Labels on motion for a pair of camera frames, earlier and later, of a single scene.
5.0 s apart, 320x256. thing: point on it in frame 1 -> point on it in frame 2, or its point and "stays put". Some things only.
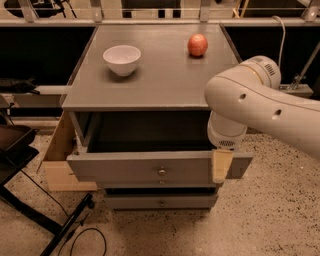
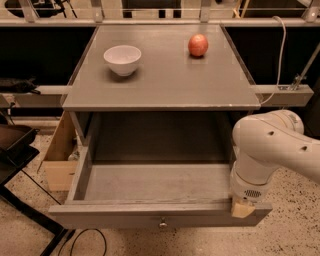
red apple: (197, 45) stays put
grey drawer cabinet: (140, 118) stays put
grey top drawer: (146, 147) -> (107, 195)
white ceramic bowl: (122, 59) stays put
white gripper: (224, 138) -> (248, 189)
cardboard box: (59, 175) stays put
